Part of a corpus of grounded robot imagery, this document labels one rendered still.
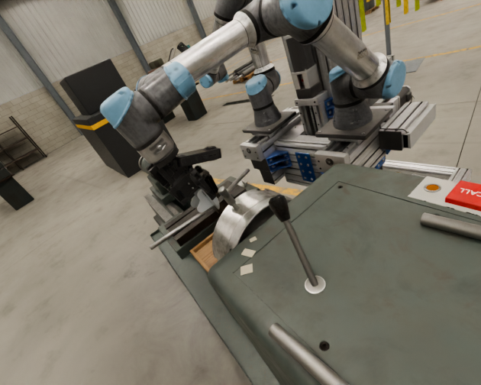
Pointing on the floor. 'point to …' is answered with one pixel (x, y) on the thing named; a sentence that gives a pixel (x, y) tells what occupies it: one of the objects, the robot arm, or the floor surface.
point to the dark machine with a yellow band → (104, 134)
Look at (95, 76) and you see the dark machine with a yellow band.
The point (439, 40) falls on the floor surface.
